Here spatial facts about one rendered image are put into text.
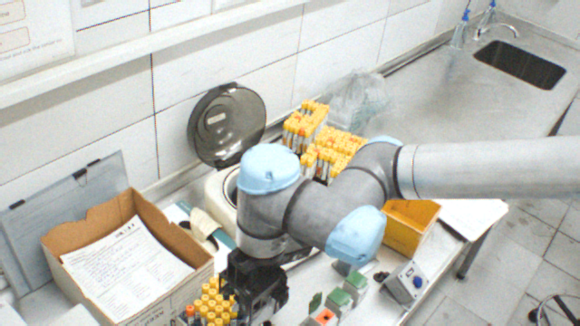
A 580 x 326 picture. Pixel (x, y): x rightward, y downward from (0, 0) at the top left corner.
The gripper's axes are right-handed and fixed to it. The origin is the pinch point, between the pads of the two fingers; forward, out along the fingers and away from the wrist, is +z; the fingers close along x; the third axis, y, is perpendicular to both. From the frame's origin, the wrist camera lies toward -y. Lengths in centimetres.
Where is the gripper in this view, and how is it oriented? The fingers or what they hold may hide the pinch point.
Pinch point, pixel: (262, 311)
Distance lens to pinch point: 87.6
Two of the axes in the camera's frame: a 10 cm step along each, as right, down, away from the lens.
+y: -6.5, 4.2, -6.3
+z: -1.0, 7.8, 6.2
